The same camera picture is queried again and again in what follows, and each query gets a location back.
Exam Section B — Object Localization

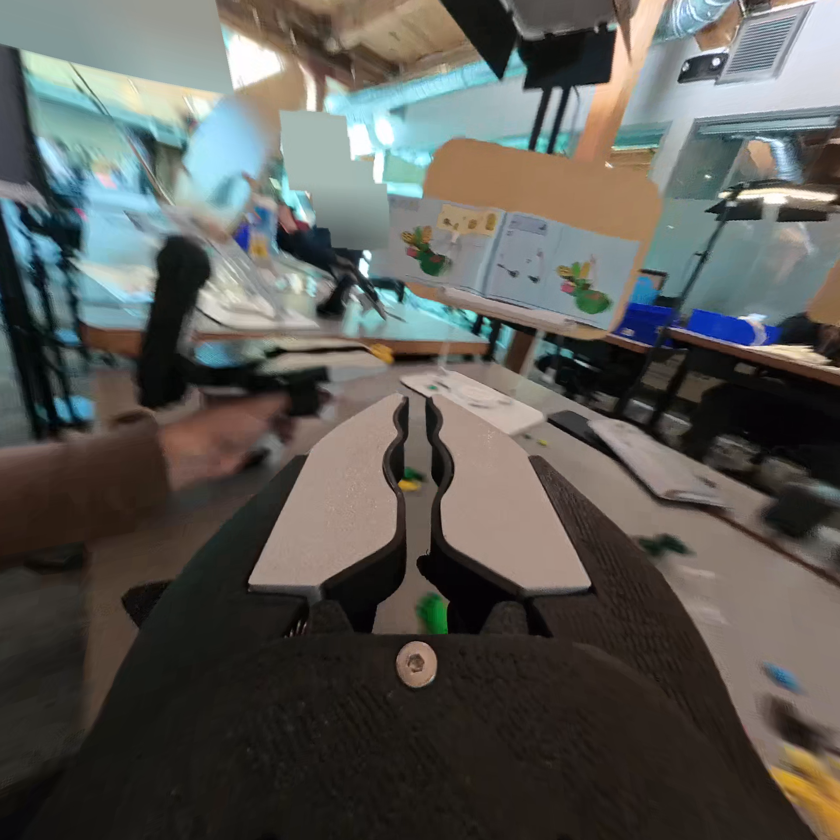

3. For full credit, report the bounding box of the black light stand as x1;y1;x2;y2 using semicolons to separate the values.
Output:
656;180;840;329

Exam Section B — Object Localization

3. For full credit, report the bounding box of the person's left forearm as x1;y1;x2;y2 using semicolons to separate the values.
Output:
0;410;173;565

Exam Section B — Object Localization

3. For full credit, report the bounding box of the overhead white and black rig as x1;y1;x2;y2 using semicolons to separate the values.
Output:
440;0;621;155

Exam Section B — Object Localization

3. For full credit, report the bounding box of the blue storage bin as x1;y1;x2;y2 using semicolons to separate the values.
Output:
620;302;681;347

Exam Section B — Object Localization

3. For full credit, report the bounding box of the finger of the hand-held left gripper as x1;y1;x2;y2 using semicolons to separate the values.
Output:
262;343;388;375

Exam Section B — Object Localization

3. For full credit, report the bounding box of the pale flat board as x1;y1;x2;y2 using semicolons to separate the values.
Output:
589;419;727;508

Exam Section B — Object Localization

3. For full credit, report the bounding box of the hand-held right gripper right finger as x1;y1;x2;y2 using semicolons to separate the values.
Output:
425;395;593;599

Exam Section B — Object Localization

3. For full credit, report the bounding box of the wooden support post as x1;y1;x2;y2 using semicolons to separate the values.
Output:
574;0;667;165

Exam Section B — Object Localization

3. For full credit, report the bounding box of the blue flat box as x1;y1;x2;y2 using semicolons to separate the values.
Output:
686;308;782;347

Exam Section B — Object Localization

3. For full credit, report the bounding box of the yellow toy brick pile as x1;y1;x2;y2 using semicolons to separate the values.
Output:
771;748;840;840

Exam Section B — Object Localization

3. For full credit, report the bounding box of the background work table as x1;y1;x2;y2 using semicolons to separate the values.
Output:
79;262;501;360

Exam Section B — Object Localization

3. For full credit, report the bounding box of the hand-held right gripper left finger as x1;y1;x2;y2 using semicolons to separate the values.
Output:
248;392;409;599

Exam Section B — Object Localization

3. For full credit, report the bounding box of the large silver ventilation duct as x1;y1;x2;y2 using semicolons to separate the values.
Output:
653;0;732;42

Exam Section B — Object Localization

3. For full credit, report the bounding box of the metal vent grille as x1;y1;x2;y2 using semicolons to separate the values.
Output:
717;3;816;84

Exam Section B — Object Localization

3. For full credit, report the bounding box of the person's left hand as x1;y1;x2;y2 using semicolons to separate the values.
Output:
159;392;298;491

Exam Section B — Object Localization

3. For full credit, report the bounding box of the black flat tablet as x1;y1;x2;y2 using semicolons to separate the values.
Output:
546;409;613;448

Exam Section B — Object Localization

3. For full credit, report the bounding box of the small wooden stand board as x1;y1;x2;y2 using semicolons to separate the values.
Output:
806;261;840;326

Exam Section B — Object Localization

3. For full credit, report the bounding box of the black screen on tripod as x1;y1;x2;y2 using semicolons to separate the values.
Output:
0;45;42;193

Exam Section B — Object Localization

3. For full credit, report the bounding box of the wooden background desk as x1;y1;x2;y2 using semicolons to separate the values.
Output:
607;327;840;460

